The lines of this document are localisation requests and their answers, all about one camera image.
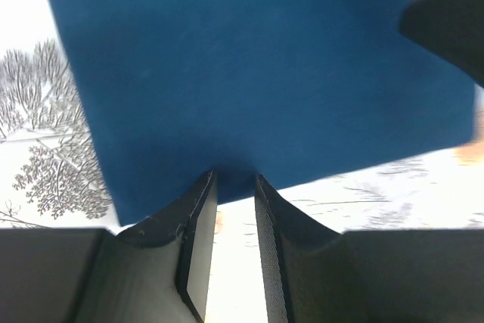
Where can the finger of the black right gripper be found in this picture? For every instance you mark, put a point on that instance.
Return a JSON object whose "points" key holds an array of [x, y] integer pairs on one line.
{"points": [[451, 29]]}

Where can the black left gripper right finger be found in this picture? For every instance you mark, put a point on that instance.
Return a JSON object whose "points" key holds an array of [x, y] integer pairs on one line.
{"points": [[312, 273]]}

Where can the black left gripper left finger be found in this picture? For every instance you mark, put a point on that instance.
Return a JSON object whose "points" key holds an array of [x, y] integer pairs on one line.
{"points": [[155, 271]]}

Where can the blue Mickey Mouse t-shirt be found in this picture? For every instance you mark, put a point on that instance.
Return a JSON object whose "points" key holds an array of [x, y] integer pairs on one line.
{"points": [[295, 90]]}

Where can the floral patterned table mat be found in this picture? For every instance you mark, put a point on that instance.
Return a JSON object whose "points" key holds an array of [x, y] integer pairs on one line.
{"points": [[50, 175]]}

